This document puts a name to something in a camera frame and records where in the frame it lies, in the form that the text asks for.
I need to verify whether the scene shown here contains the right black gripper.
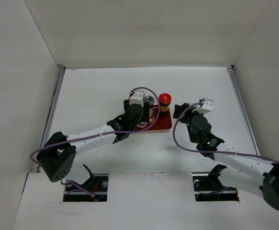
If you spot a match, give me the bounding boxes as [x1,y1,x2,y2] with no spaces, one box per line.
[173,103,206,143]

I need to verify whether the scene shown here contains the grey-cap white salt shaker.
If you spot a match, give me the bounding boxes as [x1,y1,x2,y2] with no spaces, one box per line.
[144,95,155,123]

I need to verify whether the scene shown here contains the tall red-cap sauce bottle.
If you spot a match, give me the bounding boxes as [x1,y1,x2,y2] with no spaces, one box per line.
[158,92,172,113]

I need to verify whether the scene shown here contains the black-cap white bottle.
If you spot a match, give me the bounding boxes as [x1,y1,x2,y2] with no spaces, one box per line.
[137,122,147,128]

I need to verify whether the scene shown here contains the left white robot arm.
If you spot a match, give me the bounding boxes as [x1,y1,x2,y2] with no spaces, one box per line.
[36,100,149,191]

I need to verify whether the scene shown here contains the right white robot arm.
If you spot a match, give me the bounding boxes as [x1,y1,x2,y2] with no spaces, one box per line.
[173,100,279,211]

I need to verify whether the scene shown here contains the red rectangular tray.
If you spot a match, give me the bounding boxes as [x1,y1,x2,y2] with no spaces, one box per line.
[136,105,172,132]

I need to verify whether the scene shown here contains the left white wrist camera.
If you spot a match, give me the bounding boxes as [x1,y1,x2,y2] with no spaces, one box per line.
[129,90,145,107]

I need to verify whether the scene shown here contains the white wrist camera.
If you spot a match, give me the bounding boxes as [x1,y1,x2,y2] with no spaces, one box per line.
[129,90,145,107]
[192,98,213,115]

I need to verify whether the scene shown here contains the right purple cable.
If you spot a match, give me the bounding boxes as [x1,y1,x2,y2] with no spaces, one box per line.
[172,102,279,168]

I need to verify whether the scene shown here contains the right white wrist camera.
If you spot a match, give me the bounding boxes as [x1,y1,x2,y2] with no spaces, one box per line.
[192,98,213,115]

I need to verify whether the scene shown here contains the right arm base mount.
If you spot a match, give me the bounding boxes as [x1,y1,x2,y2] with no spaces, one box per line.
[192,164,239,202]

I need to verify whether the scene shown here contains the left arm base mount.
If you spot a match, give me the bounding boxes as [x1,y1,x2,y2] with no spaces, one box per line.
[61,164,109,202]

